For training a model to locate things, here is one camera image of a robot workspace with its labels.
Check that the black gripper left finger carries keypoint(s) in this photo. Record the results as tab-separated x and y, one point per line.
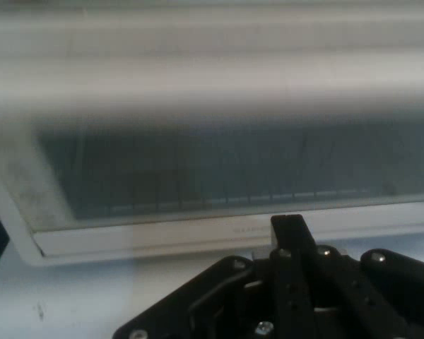
233	300

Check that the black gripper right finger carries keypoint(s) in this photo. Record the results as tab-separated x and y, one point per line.
357	293

